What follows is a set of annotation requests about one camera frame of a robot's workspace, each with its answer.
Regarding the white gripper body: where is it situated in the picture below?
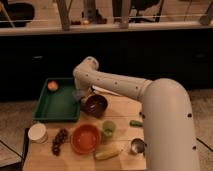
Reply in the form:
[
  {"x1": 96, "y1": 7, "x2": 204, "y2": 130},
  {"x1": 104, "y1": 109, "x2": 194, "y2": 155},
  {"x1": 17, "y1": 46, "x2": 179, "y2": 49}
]
[{"x1": 75, "y1": 80, "x2": 91, "y2": 97}]

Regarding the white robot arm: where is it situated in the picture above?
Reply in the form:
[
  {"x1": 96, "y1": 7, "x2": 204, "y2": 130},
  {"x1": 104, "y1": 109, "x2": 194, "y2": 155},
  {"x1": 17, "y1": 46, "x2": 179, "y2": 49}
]
[{"x1": 73, "y1": 56, "x2": 200, "y2": 171}]

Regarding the green plastic tray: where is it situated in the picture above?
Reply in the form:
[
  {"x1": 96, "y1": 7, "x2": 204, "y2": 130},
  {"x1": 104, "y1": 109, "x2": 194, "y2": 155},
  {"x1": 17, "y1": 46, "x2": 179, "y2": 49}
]
[{"x1": 33, "y1": 78, "x2": 80, "y2": 122}]

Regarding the dark purple bowl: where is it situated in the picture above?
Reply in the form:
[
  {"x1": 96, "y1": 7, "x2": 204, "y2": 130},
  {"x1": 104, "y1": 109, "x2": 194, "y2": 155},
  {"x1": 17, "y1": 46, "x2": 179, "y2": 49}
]
[{"x1": 83, "y1": 94, "x2": 108, "y2": 118}]

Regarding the orange fruit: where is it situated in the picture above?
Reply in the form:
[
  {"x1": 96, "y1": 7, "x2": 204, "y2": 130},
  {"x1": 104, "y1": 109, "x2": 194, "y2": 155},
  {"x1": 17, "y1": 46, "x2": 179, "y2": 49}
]
[{"x1": 47, "y1": 81, "x2": 59, "y2": 92}]

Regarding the green plastic cup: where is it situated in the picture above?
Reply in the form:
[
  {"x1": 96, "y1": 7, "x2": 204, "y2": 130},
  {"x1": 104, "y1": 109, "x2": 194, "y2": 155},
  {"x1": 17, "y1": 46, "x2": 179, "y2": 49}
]
[{"x1": 102, "y1": 120, "x2": 116, "y2": 137}]

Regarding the orange bowl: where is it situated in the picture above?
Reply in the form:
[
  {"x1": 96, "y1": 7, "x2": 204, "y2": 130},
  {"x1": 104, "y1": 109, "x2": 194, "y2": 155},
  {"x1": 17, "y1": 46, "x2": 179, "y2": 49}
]
[{"x1": 70, "y1": 124, "x2": 101, "y2": 154}]

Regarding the bunch of dark grapes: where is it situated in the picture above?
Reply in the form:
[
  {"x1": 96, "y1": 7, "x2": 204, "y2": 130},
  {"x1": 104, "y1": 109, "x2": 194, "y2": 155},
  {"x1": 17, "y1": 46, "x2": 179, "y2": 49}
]
[{"x1": 51, "y1": 129, "x2": 68, "y2": 156}]

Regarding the yellow corn cob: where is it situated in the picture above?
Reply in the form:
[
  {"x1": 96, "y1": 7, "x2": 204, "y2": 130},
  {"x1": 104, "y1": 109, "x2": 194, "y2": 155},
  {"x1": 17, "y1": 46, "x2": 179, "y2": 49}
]
[{"x1": 94, "y1": 147, "x2": 122, "y2": 160}]

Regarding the metal cup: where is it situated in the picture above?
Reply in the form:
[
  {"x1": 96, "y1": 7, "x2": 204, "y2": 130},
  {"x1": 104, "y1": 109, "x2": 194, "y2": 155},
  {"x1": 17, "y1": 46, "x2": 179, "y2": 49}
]
[{"x1": 131, "y1": 138, "x2": 145, "y2": 154}]

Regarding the black office chair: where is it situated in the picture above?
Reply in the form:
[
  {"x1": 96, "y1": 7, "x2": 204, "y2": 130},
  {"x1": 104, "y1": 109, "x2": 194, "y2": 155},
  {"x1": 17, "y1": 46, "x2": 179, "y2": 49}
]
[{"x1": 0, "y1": 0, "x2": 35, "y2": 28}]

